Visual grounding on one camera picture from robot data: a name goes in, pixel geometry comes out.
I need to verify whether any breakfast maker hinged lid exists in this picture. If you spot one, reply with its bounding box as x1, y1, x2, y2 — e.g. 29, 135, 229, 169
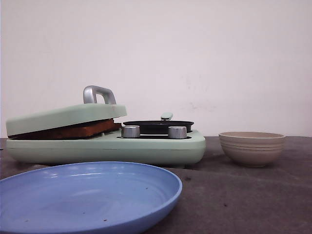
6, 103, 127, 137

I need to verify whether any beige ceramic bowl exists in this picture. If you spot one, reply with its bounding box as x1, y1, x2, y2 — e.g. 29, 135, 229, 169
219, 132, 286, 167

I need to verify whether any mint green breakfast maker base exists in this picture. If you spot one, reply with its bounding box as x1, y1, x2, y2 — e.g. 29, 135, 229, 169
6, 130, 206, 165

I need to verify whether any black round frying pan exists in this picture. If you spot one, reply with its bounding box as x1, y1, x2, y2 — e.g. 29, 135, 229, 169
123, 120, 194, 135

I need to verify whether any right silver control knob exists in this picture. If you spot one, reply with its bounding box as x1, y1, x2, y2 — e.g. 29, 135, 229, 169
168, 126, 187, 139

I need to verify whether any silver control knob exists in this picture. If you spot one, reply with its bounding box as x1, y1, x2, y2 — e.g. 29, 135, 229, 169
121, 125, 140, 138
168, 126, 187, 139

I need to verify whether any left silver control knob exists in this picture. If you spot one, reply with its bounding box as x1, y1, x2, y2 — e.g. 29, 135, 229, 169
121, 125, 140, 138

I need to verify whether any blue plate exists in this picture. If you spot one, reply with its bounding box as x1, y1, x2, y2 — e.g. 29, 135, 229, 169
0, 162, 182, 234

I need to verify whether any mint green pan handle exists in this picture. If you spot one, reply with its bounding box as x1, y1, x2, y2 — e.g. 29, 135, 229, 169
160, 112, 173, 121

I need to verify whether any silver lid handle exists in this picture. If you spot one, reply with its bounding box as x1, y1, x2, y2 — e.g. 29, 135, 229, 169
83, 85, 116, 104

